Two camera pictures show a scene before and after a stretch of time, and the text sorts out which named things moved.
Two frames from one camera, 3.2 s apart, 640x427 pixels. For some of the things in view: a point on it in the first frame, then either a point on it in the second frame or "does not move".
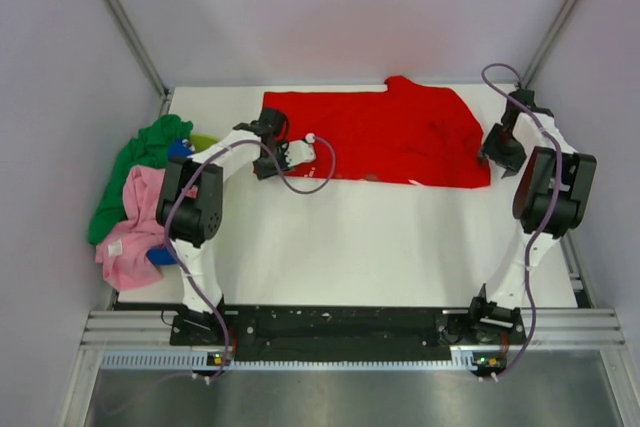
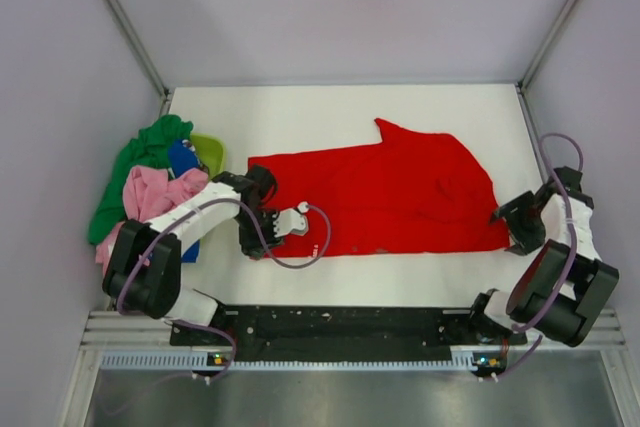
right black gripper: (509, 163) -> (524, 241)
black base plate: (347, 329) does not move
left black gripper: (262, 172) -> (250, 246)
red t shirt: (408, 134) -> (415, 190)
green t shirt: (149, 147) does not move
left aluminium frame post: (125, 25) does not move
